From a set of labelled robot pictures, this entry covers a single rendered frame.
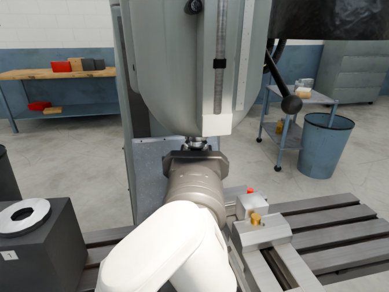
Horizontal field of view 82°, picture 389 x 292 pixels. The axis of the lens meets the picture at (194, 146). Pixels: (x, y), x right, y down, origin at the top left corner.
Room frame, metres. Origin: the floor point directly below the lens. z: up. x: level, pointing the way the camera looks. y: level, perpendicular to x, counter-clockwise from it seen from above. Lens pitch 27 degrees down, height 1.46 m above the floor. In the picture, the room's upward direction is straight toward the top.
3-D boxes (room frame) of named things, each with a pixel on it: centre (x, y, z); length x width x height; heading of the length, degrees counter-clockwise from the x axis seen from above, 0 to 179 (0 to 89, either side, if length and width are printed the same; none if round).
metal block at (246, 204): (0.42, -0.14, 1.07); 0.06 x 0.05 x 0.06; 104
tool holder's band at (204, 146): (0.39, 0.00, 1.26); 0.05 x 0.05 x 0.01
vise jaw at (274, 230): (0.37, -0.16, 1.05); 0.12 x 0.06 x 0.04; 104
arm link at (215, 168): (0.30, 0.00, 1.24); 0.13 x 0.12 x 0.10; 88
